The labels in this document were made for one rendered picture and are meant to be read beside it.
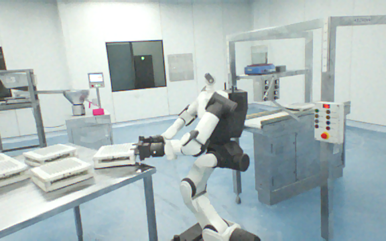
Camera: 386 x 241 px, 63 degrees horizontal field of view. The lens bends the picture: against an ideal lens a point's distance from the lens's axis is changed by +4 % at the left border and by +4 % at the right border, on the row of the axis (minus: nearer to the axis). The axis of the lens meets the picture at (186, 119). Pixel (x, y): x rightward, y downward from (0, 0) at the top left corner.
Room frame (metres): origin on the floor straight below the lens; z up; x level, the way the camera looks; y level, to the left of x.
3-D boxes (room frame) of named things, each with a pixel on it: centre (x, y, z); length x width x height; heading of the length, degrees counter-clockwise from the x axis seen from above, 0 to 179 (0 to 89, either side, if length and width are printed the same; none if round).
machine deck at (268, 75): (2.93, -0.83, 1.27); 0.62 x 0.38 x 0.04; 121
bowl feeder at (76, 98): (4.68, 1.58, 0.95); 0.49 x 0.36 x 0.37; 110
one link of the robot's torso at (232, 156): (1.85, -0.24, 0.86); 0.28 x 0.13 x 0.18; 46
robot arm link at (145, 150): (1.81, 0.25, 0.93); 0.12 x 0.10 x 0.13; 84
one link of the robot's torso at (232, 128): (1.90, -0.23, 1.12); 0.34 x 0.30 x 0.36; 1
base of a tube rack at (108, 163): (1.88, 0.46, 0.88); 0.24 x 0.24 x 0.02; 2
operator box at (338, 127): (1.98, -0.94, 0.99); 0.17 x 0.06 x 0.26; 31
